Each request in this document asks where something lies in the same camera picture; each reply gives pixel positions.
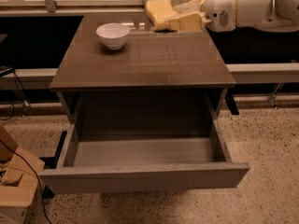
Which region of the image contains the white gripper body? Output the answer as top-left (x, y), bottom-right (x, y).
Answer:
top-left (204, 0), bottom-right (237, 32)

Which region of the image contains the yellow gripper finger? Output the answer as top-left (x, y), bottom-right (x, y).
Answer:
top-left (167, 11), bottom-right (208, 32)
top-left (173, 0), bottom-right (206, 13)

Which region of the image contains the yellow sponge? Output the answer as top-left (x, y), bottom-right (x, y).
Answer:
top-left (146, 0), bottom-right (177, 31)

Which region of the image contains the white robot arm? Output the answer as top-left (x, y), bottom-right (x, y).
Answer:
top-left (174, 0), bottom-right (299, 33)

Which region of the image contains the grey cabinet with glossy top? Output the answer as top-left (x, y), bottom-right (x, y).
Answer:
top-left (50, 14), bottom-right (235, 140)

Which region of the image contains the open grey top drawer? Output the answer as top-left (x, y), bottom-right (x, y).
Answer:
top-left (40, 121), bottom-right (249, 194)

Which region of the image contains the white ceramic bowl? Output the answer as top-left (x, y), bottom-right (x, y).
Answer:
top-left (96, 22), bottom-right (130, 49)

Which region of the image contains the black cabinet foot right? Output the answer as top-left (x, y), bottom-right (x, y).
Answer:
top-left (225, 90), bottom-right (239, 115)

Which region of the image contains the black cabinet foot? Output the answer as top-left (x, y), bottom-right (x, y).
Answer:
top-left (225, 90), bottom-right (239, 115)
top-left (41, 131), bottom-right (67, 199)

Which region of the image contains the black cabinet foot left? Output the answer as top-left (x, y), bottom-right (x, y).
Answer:
top-left (41, 131), bottom-right (67, 199)

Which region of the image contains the cardboard box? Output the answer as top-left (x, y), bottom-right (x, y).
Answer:
top-left (0, 126), bottom-right (44, 224)

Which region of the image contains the grey metal rail ledge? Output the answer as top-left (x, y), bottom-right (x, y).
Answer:
top-left (0, 63), bottom-right (299, 91)

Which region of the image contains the black cable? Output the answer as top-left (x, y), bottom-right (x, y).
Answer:
top-left (0, 138), bottom-right (53, 224)

